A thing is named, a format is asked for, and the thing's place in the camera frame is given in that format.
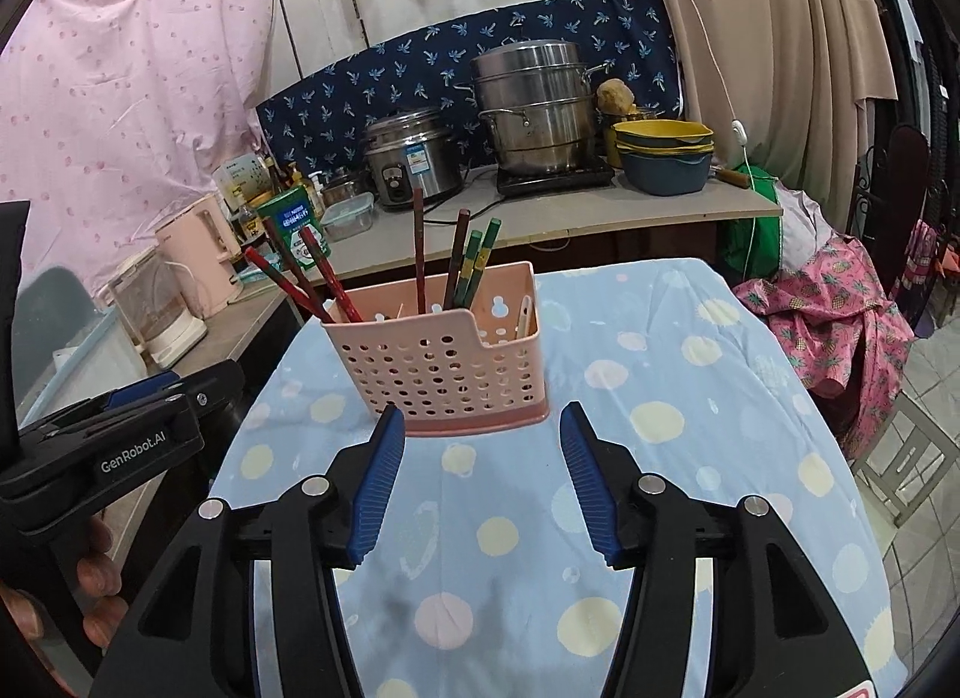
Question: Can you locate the clear measuring jug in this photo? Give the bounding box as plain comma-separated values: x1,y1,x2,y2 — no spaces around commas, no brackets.
214,154,275,213

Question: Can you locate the brown chopstick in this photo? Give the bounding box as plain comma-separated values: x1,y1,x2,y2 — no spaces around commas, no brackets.
442,209,472,311

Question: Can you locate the maroon chopstick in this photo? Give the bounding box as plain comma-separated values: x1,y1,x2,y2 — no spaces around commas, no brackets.
261,216,335,321
411,188,429,315

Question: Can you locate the pink dotted sheet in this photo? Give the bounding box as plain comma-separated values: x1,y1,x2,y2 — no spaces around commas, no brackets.
0,0,283,298

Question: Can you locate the row of hanging clothes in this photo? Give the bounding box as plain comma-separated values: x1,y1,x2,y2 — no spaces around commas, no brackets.
847,0,960,343

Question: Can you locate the steel rice cooker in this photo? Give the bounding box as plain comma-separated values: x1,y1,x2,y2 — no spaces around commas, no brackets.
362,107,463,211

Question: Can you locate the navy floral cloth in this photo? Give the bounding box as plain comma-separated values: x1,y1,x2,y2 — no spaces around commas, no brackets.
255,0,684,191

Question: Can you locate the steel steamer pot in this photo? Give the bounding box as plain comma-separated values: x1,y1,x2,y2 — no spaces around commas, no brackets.
471,42,609,176

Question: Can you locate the wooden kitchen counter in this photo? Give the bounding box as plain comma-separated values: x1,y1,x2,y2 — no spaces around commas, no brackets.
322,169,783,272

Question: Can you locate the white countertop appliance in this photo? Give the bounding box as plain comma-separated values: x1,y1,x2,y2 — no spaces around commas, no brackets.
101,252,209,370

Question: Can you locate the green tin can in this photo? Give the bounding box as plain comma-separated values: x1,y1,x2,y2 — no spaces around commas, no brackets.
257,188,332,273

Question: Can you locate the black induction cooker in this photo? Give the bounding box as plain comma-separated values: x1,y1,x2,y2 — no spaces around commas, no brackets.
495,158,618,199

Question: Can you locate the white cable with switch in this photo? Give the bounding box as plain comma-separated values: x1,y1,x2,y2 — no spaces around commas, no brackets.
660,0,755,279

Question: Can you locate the pink pineapple print cloth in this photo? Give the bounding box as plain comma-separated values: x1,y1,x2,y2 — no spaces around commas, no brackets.
731,252,917,461

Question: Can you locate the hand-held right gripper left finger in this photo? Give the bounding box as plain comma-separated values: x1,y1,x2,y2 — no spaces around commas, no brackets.
90,402,407,698

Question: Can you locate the green chopstick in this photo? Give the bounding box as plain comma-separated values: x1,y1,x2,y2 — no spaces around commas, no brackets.
454,229,483,309
466,216,503,308

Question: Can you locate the blue bowl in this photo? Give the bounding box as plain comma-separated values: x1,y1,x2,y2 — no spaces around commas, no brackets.
619,147,714,197

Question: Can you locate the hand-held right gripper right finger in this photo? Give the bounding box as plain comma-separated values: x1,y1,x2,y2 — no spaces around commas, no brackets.
559,400,876,698

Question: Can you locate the pink electric kettle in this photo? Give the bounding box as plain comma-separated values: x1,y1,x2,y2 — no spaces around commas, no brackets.
155,193,245,321

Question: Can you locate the person's left hand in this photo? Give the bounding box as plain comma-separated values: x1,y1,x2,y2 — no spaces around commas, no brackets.
0,514,130,652

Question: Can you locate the blue polka dot tablecloth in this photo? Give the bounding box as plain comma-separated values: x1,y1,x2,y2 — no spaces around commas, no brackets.
206,257,914,698

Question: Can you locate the white dish bin blue lid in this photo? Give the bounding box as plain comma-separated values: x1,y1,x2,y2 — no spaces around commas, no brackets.
11,267,149,431

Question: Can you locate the yellow bowl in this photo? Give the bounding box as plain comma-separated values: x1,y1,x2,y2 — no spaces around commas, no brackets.
611,119,716,155

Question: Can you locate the green cloth bag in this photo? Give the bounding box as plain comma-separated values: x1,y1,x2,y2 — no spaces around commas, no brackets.
722,169,785,279

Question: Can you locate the pink plastic utensil basket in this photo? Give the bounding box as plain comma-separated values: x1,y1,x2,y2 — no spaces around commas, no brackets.
321,261,553,439

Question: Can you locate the beige curtain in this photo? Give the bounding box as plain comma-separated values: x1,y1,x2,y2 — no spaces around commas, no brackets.
615,0,901,273

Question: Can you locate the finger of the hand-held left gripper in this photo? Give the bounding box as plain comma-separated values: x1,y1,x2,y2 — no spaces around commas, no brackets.
19,359,246,438

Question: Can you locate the wooden stool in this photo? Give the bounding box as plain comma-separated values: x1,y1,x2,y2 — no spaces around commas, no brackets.
850,390,951,528

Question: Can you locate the red chopstick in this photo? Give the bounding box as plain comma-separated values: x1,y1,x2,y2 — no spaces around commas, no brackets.
300,225,364,324
244,246,332,324

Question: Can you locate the glass container teal lid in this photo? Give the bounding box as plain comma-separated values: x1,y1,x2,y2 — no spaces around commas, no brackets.
321,192,377,242

